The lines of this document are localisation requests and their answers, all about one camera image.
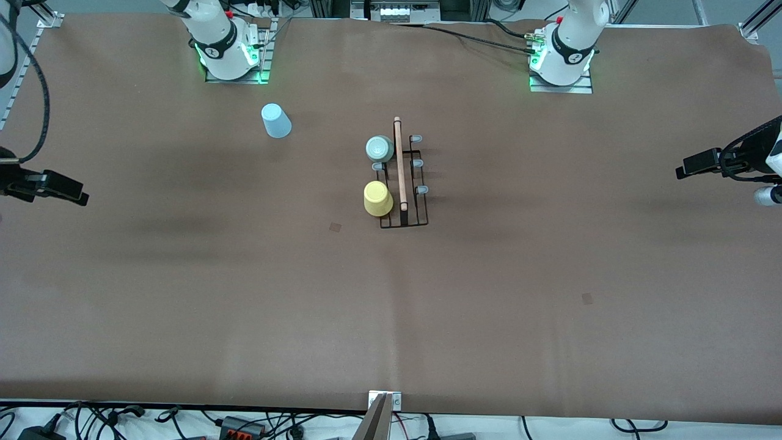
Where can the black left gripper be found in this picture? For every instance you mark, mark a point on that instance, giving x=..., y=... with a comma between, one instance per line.
x=741, y=162

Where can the brown paper table cover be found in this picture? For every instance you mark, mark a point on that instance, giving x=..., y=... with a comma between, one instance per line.
x=489, y=305

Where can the white power strip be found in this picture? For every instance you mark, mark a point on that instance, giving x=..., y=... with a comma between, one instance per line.
x=397, y=12

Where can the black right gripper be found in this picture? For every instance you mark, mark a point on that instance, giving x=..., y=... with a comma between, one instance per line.
x=11, y=181

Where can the light blue plastic cup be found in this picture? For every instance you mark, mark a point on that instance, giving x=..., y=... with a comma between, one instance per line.
x=276, y=122

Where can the aluminium corner profile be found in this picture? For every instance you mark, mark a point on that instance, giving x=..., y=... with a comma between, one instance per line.
x=754, y=21

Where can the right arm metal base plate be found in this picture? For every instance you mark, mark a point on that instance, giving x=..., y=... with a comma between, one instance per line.
x=264, y=67

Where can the pale green plastic cup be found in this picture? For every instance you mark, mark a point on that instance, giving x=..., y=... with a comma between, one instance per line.
x=379, y=148

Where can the black power plug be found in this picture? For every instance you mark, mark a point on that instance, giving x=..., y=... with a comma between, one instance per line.
x=431, y=431

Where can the black power adapter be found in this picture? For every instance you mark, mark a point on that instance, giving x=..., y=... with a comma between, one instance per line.
x=40, y=434

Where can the grey metal beam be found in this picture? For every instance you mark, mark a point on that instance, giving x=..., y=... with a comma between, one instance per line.
x=376, y=425

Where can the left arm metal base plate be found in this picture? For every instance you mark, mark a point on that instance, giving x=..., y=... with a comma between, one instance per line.
x=550, y=89

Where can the black orange connector block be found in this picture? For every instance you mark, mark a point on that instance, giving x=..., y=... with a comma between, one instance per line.
x=241, y=428

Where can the yellow plastic cup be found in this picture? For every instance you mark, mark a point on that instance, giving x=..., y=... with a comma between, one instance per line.
x=377, y=198

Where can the small metal bracket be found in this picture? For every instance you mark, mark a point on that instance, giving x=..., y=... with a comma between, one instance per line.
x=397, y=400

